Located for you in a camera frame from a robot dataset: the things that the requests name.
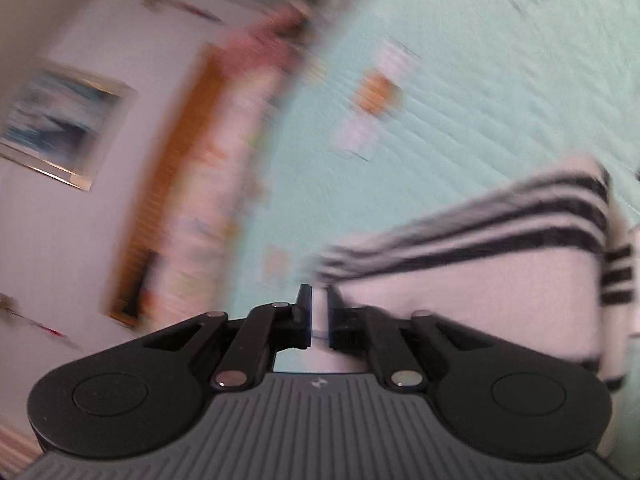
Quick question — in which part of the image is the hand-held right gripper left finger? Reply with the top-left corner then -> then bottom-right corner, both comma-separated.
141,284 -> 314,393

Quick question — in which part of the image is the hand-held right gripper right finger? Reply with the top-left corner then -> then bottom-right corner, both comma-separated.
326,285 -> 497,392

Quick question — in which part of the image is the floral pillow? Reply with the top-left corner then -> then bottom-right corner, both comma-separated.
142,60 -> 283,323

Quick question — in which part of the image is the wooden headboard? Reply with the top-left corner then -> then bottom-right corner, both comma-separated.
101,44 -> 238,332

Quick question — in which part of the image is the pink pillow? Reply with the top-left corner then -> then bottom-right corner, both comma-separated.
217,2 -> 313,78

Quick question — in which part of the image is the framed blue picture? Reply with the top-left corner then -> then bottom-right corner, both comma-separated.
0,61 -> 139,193

